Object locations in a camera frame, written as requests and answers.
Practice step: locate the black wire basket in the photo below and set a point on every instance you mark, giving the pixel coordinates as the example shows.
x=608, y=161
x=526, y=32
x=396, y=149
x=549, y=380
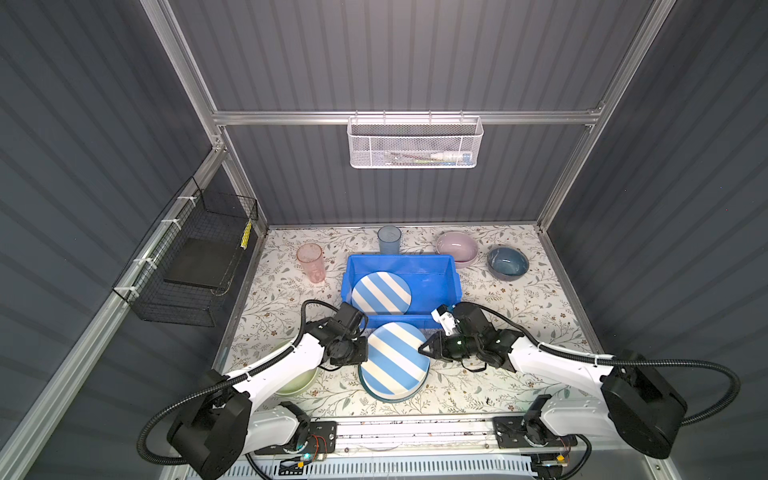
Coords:
x=205, y=214

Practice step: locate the light green bowl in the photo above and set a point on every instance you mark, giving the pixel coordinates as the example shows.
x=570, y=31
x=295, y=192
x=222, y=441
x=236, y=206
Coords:
x=298, y=385

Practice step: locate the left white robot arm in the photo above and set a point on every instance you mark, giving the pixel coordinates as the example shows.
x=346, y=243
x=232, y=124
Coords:
x=213, y=431

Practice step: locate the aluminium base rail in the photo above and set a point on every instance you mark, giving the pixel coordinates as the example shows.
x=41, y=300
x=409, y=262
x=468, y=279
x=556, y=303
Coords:
x=463, y=446

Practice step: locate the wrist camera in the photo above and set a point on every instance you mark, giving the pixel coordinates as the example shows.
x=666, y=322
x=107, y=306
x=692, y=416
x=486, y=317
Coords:
x=464, y=318
x=348, y=318

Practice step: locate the blue striped plate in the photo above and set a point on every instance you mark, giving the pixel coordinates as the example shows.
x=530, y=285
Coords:
x=382, y=293
x=394, y=346

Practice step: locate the pink plastic cup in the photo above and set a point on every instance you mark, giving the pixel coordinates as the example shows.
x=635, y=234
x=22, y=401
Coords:
x=310, y=257

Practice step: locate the white tube in basket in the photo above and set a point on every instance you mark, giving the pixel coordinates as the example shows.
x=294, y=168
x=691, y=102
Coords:
x=453, y=157

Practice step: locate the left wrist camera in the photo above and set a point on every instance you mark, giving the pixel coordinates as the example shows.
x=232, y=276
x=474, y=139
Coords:
x=348, y=318

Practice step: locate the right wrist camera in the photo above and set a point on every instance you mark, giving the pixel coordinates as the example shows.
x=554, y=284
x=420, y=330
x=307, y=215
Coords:
x=464, y=318

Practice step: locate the yellow tag on basket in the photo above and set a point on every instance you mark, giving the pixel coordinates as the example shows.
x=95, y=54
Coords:
x=246, y=235

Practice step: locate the black pad in basket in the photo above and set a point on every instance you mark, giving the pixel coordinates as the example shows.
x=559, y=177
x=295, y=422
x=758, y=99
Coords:
x=201, y=263

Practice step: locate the white wire mesh basket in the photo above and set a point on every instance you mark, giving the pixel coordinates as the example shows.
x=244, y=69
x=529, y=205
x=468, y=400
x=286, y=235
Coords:
x=406, y=140

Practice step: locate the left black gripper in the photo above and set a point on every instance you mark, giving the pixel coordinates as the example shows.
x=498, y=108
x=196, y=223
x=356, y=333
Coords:
x=362, y=354

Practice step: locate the dark blue ceramic bowl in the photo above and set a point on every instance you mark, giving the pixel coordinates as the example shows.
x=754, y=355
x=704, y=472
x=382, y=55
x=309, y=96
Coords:
x=507, y=263

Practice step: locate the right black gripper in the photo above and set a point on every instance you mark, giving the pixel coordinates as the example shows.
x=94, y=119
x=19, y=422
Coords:
x=438, y=350

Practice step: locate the blue plastic cup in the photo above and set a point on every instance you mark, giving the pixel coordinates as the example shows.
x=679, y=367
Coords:
x=389, y=239

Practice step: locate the pink ceramic bowl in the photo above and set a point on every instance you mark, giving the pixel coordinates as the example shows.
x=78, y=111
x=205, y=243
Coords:
x=462, y=247

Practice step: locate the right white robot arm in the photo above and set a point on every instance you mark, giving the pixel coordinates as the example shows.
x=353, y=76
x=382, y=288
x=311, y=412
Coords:
x=632, y=403

